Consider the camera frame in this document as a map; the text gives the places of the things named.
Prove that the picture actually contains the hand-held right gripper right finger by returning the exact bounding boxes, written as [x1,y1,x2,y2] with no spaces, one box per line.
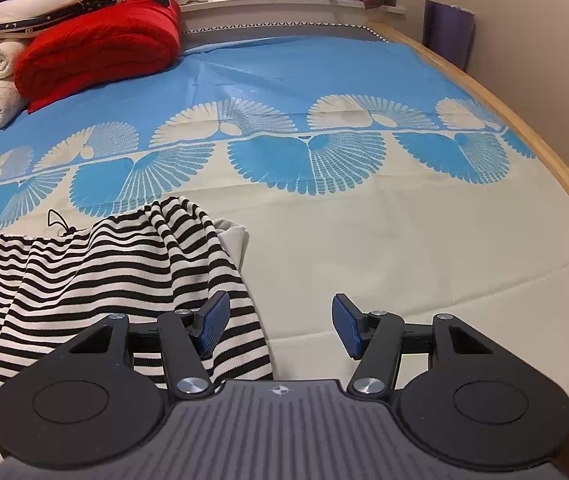
[331,293,497,396]

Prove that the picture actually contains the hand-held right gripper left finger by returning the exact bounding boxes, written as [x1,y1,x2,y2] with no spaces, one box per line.
[67,290,232,401]

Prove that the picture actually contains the black white striped garment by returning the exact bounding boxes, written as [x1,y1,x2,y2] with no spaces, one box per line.
[0,196,274,418]

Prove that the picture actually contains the folded white cream clothes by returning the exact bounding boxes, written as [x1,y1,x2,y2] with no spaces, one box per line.
[0,0,138,40]

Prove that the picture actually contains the blue cream patterned bed sheet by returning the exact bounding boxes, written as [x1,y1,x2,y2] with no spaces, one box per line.
[0,35,569,413]

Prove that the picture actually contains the red folded blanket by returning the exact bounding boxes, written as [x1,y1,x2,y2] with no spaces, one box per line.
[14,0,183,114]

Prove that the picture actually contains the purple board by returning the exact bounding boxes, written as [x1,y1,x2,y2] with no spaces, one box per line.
[423,0,476,72]

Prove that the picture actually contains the white windowsill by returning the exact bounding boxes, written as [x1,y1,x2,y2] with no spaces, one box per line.
[179,0,408,17]

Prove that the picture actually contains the wooden bed frame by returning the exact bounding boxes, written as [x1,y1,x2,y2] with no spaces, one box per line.
[368,21,569,252]

